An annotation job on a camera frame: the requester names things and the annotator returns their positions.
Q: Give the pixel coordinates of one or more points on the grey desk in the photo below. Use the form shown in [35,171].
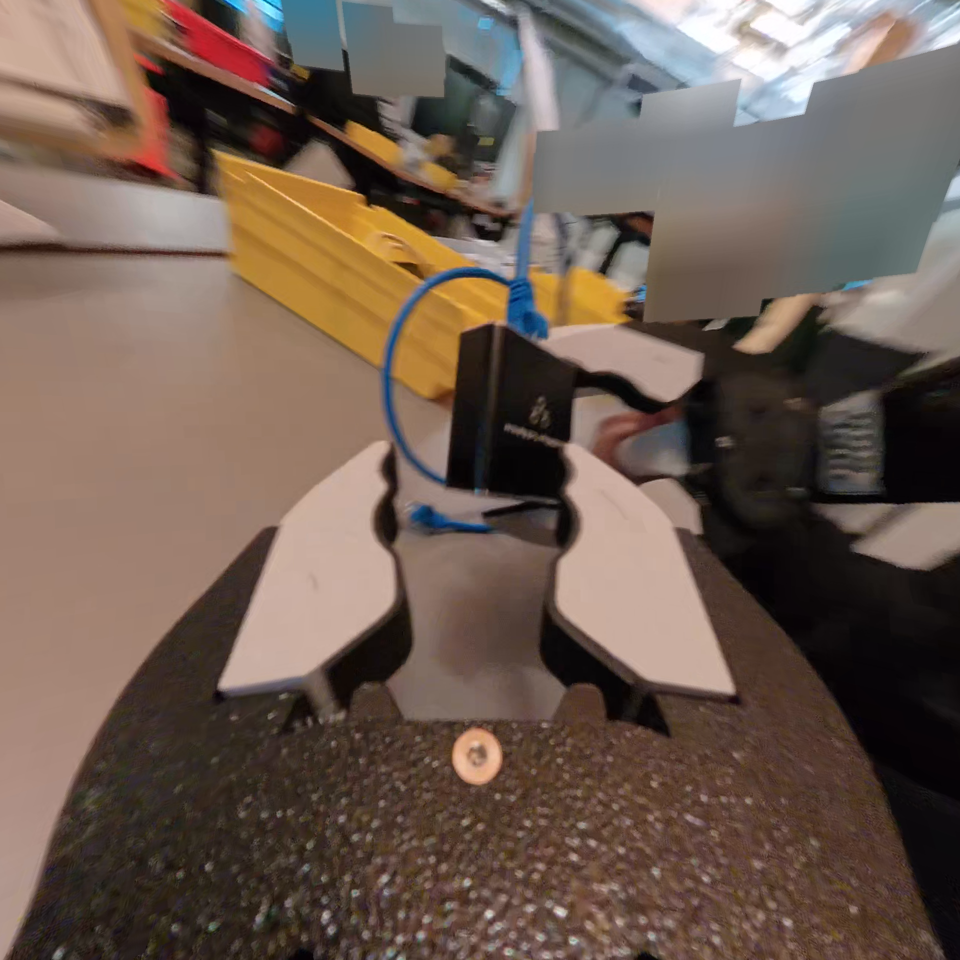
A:
[150,412]

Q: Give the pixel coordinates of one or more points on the yellow plastic bin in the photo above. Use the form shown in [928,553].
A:
[315,247]

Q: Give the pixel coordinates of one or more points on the person's black printed sweatshirt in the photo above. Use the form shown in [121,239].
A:
[825,637]

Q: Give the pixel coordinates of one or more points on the black network splitter box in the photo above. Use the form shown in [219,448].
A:
[510,412]

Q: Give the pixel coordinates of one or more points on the red plastic bin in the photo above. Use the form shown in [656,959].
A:
[217,41]

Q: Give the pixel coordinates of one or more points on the wooden document stand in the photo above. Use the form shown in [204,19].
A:
[127,75]

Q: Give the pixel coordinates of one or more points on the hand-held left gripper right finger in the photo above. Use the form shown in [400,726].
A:
[637,600]

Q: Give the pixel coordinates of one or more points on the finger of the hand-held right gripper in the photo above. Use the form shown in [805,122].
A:
[637,352]
[671,502]

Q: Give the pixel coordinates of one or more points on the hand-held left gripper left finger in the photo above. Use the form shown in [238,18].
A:
[315,592]

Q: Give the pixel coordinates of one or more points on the person's right hand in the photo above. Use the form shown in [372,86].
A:
[622,433]

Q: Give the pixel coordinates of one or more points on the printed instruction sheets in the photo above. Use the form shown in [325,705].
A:
[45,45]

